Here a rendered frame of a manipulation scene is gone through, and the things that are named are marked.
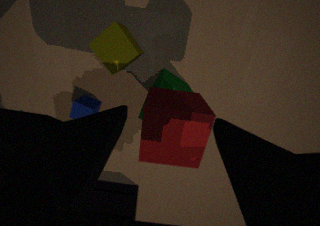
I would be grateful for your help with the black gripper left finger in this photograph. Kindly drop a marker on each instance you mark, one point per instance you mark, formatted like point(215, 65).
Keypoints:
point(73, 153)

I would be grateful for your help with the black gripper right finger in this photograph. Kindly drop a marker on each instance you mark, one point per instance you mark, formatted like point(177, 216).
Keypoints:
point(272, 185)

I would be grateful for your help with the olive yellow block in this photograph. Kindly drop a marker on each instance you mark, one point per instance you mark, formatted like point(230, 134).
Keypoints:
point(116, 47)

